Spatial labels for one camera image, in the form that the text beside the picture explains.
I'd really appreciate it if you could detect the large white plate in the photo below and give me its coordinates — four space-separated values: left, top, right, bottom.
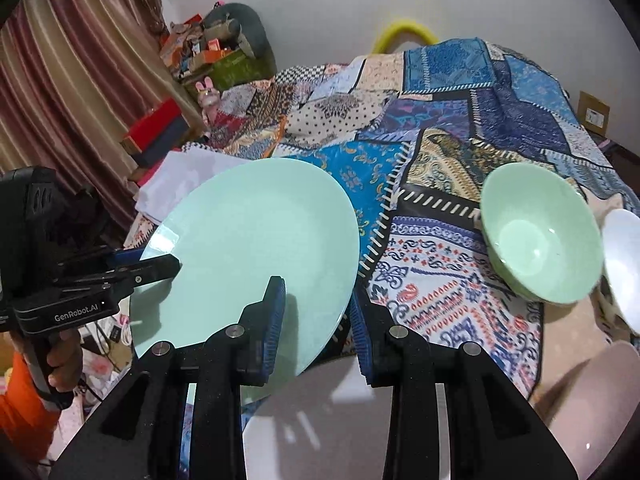
242 353 452 480

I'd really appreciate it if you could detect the light green plate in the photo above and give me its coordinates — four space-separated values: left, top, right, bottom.
130 158 359 404

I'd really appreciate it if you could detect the light green bowl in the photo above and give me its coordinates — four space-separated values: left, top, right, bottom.
480 162 603 306

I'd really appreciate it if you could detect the white bowl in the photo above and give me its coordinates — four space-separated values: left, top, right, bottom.
599 209 639 335

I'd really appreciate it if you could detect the orange left sleeve forearm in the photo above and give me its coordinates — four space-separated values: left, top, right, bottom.
1 352 61 463

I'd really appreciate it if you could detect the left hand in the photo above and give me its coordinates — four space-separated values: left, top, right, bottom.
8 327 84 394

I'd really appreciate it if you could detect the red rectangular box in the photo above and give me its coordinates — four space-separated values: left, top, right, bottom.
120 98 190 168

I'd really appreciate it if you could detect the pink bunny toy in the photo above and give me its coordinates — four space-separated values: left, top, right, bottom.
195 76 221 128

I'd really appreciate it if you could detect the striped brown curtain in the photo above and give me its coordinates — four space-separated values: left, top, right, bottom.
1 0 202 230

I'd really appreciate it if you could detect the green box of clutter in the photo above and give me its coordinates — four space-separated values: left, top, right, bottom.
160 14 277 99

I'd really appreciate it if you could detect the patchwork patterned bedspread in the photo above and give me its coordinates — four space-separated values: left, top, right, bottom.
173 39 639 414

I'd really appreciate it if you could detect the cardboard box on floor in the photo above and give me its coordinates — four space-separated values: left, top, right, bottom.
577 91 611 136

